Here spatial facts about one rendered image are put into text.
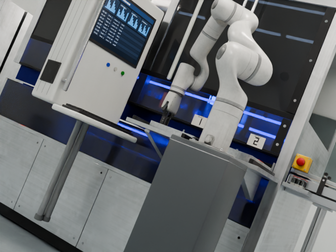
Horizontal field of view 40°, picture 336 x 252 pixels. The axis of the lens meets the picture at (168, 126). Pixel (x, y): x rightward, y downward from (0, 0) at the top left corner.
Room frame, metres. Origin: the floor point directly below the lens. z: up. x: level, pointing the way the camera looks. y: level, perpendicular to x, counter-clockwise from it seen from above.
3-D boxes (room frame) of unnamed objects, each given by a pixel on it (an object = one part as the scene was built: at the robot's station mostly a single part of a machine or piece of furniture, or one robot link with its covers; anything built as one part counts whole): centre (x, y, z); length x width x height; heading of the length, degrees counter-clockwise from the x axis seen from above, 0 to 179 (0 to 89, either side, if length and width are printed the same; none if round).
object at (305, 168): (2.24, -0.68, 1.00); 0.08 x 0.07 x 0.07; 151
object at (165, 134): (2.28, -0.22, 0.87); 0.70 x 0.48 x 0.02; 61
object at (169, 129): (2.42, -0.11, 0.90); 0.34 x 0.26 x 0.04; 151
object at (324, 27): (2.29, -0.54, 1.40); 0.05 x 0.01 x 0.80; 61
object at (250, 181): (2.15, -0.43, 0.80); 0.34 x 0.03 x 0.13; 151
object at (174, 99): (2.37, 0.02, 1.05); 0.10 x 0.07 x 0.11; 151
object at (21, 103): (2.76, 0.30, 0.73); 1.98 x 0.01 x 0.25; 61
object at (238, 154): (2.16, -0.35, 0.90); 0.34 x 0.26 x 0.04; 151
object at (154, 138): (2.39, 0.00, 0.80); 0.34 x 0.03 x 0.13; 151
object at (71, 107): (2.35, 0.33, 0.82); 0.40 x 0.14 x 0.02; 140
